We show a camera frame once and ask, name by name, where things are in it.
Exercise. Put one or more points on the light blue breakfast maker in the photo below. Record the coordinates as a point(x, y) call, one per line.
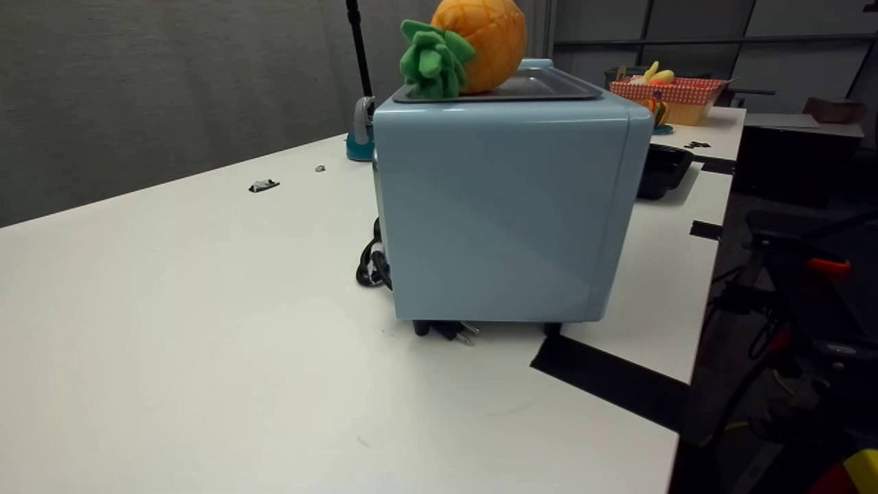
point(504, 209)

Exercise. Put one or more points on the small dark metal clip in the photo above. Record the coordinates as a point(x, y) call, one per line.
point(265, 186)

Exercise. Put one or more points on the orange plush pineapple toy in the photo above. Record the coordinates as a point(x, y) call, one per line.
point(490, 36)

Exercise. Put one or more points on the black stand pole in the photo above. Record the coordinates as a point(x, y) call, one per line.
point(357, 45)

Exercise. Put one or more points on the red checkered basket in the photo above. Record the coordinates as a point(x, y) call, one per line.
point(677, 98)

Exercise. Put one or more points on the dark brown bowl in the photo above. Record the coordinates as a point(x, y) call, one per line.
point(836, 112)

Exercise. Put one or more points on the yellow object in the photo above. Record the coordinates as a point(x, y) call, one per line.
point(863, 474)

